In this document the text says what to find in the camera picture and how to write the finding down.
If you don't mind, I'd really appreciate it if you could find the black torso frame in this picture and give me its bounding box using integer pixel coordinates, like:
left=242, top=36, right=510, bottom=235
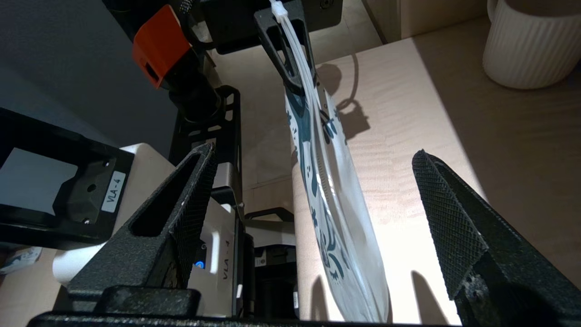
left=169, top=85, right=246, bottom=218

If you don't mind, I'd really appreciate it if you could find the robot wheeled base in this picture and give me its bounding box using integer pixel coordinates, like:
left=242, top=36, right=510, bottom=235
left=245, top=207, right=300, bottom=321

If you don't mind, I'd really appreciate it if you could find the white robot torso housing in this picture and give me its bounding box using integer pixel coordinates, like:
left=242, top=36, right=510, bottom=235
left=0, top=107, right=246, bottom=318

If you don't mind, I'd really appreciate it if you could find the orange blurred object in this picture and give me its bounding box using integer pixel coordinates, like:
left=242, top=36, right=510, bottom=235
left=133, top=5, right=192, bottom=89

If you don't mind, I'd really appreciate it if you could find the white ribbed ceramic mug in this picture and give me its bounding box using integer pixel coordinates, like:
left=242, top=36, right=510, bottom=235
left=482, top=0, right=581, bottom=89

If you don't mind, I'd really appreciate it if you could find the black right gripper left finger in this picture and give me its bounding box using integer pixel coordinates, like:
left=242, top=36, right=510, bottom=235
left=68, top=143, right=218, bottom=297

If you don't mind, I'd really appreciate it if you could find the white blue horse pouch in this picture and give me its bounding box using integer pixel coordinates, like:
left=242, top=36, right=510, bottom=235
left=270, top=0, right=391, bottom=323

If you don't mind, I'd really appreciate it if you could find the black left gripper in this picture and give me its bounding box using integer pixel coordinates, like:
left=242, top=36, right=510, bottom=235
left=200, top=0, right=343, bottom=94

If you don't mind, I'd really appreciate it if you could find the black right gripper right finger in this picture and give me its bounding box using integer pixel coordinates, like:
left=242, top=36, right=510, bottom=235
left=412, top=150, right=581, bottom=327

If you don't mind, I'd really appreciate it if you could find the white blue printed pouch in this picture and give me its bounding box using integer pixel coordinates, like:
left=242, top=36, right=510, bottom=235
left=0, top=248, right=44, bottom=275

